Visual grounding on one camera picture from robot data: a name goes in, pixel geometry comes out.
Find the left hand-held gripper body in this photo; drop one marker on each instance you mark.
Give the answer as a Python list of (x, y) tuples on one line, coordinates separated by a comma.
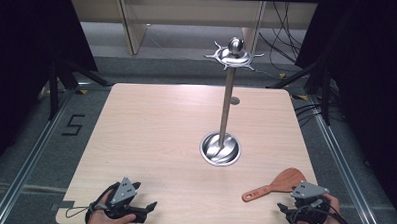
[(123, 191)]

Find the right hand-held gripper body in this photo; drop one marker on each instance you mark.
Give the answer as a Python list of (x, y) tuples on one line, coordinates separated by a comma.
[(309, 190)]

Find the brown wooden spatula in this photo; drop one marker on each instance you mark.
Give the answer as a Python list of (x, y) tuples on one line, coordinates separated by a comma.
[(284, 181)]

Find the person's left hand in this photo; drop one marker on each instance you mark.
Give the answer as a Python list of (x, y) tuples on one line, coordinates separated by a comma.
[(99, 220)]

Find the black tape floor marking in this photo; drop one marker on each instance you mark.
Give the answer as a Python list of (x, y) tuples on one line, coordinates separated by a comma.
[(73, 125)]

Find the steel utensil rack stand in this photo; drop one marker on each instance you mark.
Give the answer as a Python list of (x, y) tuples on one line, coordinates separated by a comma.
[(220, 152)]

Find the black tripod stand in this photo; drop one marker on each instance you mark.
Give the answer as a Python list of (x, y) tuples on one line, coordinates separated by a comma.
[(53, 93), (325, 103)]

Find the black curtain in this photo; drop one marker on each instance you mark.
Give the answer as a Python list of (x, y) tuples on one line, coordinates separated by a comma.
[(24, 69), (373, 98)]

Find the small grey table disc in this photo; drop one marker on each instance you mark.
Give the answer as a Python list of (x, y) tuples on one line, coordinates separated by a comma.
[(234, 100)]

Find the light wooden desk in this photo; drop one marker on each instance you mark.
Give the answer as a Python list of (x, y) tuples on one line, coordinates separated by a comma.
[(132, 29)]

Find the metal floor rail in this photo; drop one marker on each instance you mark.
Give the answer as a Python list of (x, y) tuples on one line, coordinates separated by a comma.
[(28, 166), (348, 170)]

